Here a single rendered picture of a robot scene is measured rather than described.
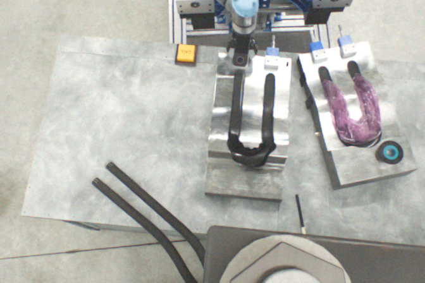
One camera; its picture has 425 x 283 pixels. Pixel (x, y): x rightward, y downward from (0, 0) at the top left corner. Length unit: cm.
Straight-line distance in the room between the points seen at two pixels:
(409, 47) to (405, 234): 142
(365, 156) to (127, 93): 87
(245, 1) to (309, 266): 107
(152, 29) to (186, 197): 139
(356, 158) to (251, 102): 40
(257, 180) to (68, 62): 84
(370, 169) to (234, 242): 123
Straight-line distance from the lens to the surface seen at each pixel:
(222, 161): 160
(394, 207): 173
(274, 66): 167
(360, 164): 161
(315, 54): 174
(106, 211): 168
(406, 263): 44
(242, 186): 158
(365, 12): 293
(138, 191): 160
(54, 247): 257
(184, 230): 151
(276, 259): 38
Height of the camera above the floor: 242
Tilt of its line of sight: 72 degrees down
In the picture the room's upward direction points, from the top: 5 degrees counter-clockwise
